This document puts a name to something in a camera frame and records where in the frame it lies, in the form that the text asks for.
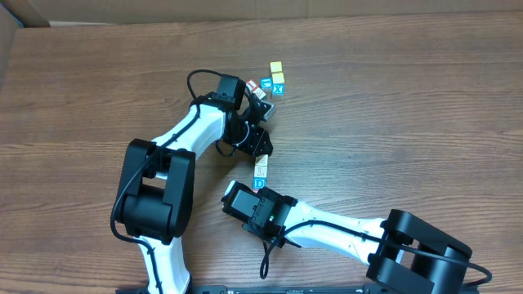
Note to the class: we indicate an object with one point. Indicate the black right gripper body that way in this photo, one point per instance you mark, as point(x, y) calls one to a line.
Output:
point(256, 226)

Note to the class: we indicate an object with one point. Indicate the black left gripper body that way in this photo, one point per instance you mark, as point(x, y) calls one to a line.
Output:
point(249, 137)

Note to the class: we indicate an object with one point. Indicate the plain K wooden block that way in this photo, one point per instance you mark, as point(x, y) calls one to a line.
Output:
point(262, 160)

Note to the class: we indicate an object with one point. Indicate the blue P wooden block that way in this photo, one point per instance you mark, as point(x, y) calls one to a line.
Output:
point(260, 171)

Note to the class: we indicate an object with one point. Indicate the blue D wooden block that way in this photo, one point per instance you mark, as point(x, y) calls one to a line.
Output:
point(259, 183)

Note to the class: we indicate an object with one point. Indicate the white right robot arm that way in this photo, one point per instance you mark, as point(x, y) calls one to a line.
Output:
point(403, 253)

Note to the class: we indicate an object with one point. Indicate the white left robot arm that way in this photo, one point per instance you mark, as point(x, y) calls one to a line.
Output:
point(155, 193)

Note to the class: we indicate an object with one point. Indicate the plain W wooden block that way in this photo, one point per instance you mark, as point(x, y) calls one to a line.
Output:
point(259, 93)

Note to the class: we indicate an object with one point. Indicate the red I wooden block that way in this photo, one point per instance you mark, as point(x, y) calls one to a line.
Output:
point(251, 85)

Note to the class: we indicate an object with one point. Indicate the blue X wooden block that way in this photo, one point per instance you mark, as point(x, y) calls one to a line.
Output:
point(278, 90)

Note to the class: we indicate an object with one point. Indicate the blue L wooden block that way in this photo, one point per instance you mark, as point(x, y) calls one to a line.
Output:
point(266, 84)

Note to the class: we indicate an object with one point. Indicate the yellow C wooden block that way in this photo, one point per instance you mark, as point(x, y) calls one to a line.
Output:
point(278, 78)

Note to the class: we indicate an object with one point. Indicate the yellow G wooden block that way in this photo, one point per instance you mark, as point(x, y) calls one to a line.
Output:
point(276, 67)

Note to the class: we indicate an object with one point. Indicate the cardboard back panel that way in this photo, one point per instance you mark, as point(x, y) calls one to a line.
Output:
point(38, 13)

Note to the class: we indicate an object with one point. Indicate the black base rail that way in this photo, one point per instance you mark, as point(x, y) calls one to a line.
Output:
point(368, 288)

